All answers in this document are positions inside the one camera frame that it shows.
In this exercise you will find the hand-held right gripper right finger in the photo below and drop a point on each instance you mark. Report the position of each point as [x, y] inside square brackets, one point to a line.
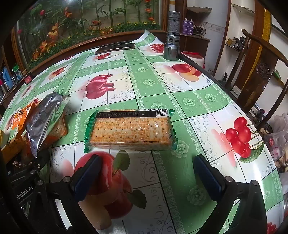
[208, 177]

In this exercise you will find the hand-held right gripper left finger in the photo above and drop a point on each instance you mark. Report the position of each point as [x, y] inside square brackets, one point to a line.
[86, 177]

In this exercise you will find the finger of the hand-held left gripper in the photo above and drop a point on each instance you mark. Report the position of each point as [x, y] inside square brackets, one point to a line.
[42, 159]

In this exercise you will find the orange snack packet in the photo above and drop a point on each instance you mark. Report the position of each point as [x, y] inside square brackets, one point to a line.
[57, 129]

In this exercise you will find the yellow cardboard box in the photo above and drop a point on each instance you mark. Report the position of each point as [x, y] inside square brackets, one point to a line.
[10, 146]

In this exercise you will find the silver foil snack packet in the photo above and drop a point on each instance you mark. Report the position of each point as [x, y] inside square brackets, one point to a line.
[43, 119]

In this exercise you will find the green-edged cracker packet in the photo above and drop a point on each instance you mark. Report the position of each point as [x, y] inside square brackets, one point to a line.
[130, 131]

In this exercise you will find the plastic bags heap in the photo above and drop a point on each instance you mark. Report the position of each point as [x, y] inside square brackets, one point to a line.
[277, 139]

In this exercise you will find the small red jar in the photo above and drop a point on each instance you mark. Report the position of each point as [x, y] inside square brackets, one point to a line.
[28, 79]

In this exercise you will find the blue box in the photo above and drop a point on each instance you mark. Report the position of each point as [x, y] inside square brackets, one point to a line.
[6, 77]

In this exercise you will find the green packet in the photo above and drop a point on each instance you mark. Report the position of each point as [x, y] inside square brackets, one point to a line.
[15, 68]

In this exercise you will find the fruit print tablecloth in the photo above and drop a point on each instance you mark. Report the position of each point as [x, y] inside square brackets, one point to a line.
[157, 90]

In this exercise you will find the dark wooden chair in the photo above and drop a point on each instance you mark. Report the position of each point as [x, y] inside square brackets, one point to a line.
[261, 74]

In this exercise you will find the black phone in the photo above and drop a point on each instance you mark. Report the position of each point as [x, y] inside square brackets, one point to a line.
[114, 48]

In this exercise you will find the flower picture panel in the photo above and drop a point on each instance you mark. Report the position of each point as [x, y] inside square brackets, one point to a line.
[78, 27]

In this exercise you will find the wooden shelf cabinet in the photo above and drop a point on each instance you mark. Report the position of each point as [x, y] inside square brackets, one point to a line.
[193, 40]

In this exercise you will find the silver metal flashlight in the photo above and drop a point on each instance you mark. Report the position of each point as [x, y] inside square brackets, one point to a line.
[172, 40]

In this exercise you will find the purple spray can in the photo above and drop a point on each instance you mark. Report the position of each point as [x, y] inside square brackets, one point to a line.
[190, 27]
[185, 26]

